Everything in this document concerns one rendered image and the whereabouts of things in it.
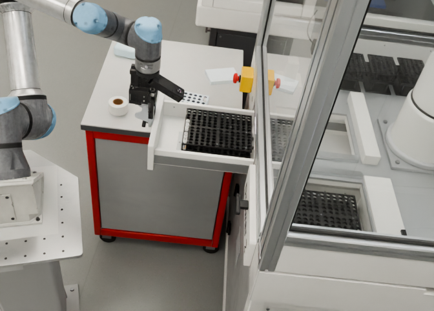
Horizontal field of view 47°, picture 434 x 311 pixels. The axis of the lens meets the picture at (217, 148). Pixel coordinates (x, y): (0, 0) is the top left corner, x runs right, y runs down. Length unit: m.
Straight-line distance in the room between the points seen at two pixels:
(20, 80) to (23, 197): 0.37
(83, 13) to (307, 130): 0.69
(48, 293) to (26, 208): 0.45
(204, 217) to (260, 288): 0.89
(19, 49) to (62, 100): 1.57
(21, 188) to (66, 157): 1.38
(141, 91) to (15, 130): 0.37
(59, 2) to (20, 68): 0.30
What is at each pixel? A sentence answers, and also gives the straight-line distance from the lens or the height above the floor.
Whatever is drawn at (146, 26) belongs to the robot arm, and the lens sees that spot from 1.41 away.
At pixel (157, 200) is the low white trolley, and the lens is 2.10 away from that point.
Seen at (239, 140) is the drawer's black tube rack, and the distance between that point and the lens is 1.60.
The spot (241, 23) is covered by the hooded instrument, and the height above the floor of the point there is 0.85.
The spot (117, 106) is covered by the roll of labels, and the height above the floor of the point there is 0.80.
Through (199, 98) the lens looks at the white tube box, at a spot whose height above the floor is 0.80.
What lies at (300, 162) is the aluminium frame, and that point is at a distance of 0.97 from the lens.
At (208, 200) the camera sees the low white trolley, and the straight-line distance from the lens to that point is 2.06.
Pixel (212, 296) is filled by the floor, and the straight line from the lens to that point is 2.28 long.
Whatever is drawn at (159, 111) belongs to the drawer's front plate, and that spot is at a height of 0.93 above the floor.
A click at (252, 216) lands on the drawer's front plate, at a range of 1.36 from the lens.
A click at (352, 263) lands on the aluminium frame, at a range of 1.24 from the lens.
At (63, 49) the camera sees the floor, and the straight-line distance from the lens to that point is 3.63.
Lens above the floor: 1.97
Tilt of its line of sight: 43 degrees down
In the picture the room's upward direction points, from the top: 9 degrees clockwise
